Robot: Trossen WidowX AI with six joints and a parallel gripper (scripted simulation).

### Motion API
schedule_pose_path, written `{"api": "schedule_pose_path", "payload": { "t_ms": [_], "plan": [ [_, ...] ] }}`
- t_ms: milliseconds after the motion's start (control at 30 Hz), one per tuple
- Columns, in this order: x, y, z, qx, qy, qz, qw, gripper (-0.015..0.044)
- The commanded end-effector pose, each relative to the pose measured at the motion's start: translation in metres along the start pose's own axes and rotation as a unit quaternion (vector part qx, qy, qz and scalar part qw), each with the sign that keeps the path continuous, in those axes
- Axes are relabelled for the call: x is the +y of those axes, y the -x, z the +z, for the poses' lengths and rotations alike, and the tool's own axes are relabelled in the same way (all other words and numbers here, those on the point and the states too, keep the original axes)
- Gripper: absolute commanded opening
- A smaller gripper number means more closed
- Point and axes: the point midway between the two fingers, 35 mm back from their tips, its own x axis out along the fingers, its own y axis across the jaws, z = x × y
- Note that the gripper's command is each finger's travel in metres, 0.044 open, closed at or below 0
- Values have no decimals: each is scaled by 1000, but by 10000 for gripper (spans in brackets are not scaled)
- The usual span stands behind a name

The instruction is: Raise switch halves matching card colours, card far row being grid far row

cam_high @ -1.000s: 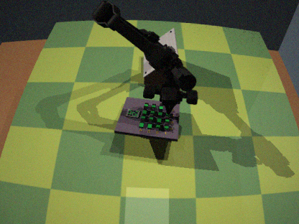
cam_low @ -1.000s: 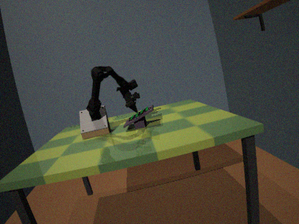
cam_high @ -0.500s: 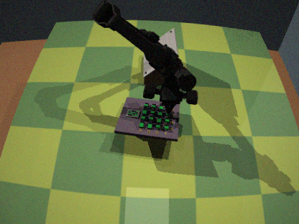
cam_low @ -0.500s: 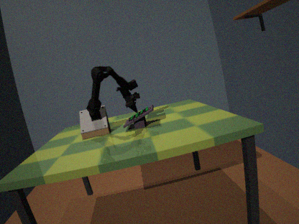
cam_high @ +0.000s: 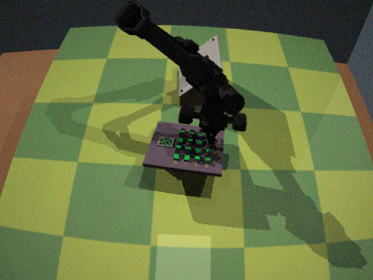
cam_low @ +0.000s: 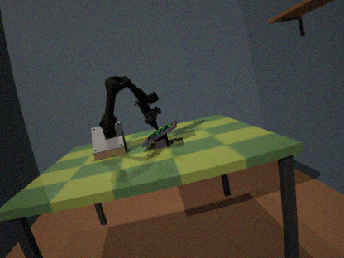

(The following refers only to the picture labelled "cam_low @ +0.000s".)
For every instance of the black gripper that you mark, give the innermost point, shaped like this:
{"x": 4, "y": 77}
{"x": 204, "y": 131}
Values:
{"x": 150, "y": 119}

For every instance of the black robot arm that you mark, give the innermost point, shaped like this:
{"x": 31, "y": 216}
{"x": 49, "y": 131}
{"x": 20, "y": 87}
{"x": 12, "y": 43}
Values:
{"x": 113, "y": 87}

